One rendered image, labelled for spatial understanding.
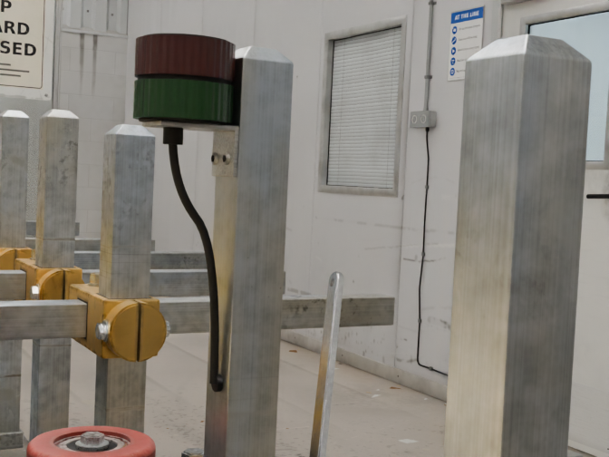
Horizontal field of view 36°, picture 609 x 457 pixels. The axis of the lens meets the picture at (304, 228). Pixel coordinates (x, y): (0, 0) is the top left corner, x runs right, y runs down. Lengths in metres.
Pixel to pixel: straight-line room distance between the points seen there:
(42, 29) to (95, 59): 6.67
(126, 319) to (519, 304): 0.48
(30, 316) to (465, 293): 0.53
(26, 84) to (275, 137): 2.31
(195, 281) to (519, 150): 0.83
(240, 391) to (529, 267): 0.27
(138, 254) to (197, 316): 0.11
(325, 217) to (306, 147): 0.52
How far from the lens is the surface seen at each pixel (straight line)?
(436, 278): 4.83
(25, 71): 2.87
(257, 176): 0.57
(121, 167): 0.80
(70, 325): 0.85
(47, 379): 1.07
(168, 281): 1.14
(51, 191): 1.05
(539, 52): 0.37
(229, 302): 0.58
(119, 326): 0.79
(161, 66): 0.55
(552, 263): 0.37
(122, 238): 0.81
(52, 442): 0.62
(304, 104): 6.09
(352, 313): 0.96
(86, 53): 9.54
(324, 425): 0.63
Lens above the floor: 1.08
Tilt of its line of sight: 3 degrees down
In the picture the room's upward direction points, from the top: 3 degrees clockwise
